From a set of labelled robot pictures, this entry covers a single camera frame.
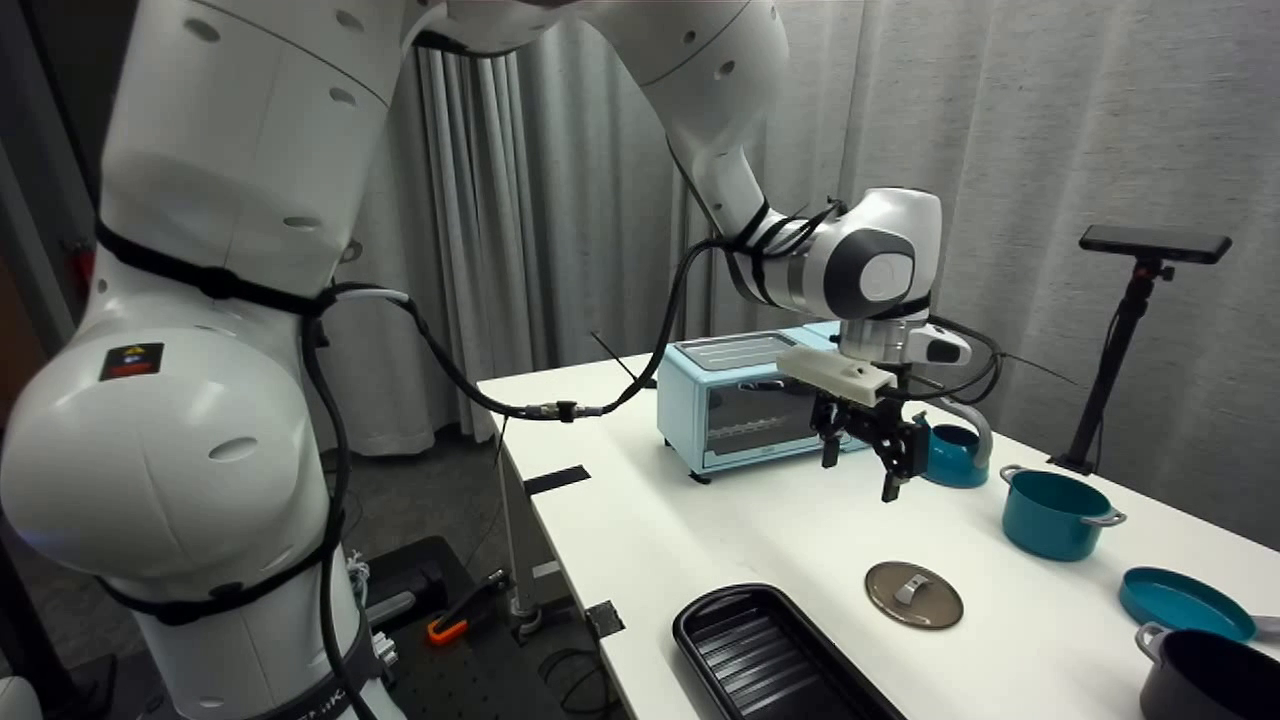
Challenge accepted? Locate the toaster oven door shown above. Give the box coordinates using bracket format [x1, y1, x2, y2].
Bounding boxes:
[703, 374, 853, 472]

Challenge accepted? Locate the black cable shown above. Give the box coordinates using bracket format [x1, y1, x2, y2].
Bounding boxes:
[538, 648, 623, 719]

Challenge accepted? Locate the brown round pot lid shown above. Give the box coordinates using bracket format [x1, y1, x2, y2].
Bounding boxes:
[864, 560, 965, 631]

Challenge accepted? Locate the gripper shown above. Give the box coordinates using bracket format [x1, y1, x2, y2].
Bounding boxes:
[812, 390, 933, 504]

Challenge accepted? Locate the teal frying pan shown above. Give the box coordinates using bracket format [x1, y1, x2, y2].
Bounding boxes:
[1117, 566, 1280, 644]

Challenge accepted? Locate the teal kettle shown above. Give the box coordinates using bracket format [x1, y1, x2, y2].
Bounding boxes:
[919, 397, 995, 490]

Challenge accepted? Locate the orange and black clamp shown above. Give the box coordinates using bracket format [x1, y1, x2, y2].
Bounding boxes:
[426, 569, 512, 647]

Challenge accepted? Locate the black tape strip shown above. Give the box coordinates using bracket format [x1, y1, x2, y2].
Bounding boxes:
[522, 464, 592, 499]

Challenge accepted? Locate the teal pot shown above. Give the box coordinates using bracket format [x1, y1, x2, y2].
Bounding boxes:
[999, 464, 1129, 563]

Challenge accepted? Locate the grey curtain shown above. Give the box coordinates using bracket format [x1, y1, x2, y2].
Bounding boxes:
[300, 0, 1280, 553]

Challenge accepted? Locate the camera on tripod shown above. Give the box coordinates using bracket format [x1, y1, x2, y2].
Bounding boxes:
[1047, 224, 1234, 477]

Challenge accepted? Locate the black ridged tray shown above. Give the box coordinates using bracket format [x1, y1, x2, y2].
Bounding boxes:
[672, 583, 907, 720]

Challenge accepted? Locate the light blue toaster oven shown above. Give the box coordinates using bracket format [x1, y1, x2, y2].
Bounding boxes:
[656, 321, 873, 485]

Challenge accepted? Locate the dark pot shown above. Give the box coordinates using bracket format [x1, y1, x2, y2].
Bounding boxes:
[1135, 621, 1280, 720]

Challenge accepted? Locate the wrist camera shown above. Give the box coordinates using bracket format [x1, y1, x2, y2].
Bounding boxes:
[777, 346, 899, 407]

